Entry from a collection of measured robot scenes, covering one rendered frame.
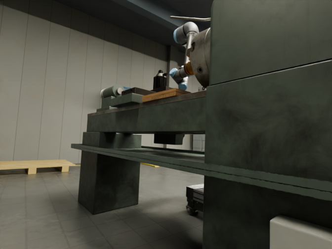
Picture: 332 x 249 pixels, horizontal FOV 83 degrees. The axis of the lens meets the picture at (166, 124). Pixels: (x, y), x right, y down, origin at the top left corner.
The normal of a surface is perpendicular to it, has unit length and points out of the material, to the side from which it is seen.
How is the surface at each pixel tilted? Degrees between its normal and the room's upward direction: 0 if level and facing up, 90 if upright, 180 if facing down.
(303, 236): 90
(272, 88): 90
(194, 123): 90
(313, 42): 90
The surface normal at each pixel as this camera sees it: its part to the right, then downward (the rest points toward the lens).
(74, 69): 0.60, -0.04
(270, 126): -0.74, -0.08
